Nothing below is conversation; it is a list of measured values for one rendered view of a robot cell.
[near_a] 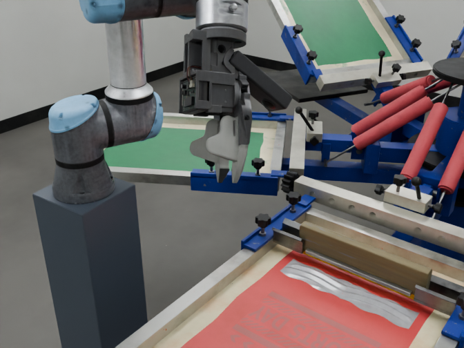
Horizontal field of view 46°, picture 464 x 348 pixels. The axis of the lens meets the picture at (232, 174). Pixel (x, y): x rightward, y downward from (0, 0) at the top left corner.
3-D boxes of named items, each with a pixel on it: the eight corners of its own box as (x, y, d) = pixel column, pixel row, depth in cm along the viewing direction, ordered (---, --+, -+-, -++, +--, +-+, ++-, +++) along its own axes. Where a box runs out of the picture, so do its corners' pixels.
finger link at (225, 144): (202, 182, 75) (199, 117, 77) (242, 183, 78) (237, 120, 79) (211, 178, 72) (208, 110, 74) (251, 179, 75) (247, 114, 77)
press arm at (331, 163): (137, 168, 222) (137, 155, 219) (141, 162, 227) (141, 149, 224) (457, 188, 207) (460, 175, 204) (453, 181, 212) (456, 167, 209)
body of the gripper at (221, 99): (177, 118, 80) (179, 36, 80) (230, 122, 84) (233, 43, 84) (196, 112, 73) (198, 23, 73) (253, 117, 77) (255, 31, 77)
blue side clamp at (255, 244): (255, 267, 152) (255, 246, 149) (240, 260, 155) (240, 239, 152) (310, 221, 173) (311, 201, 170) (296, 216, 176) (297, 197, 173)
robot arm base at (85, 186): (40, 192, 136) (33, 157, 132) (85, 170, 148) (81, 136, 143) (82, 210, 129) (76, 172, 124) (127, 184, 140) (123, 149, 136)
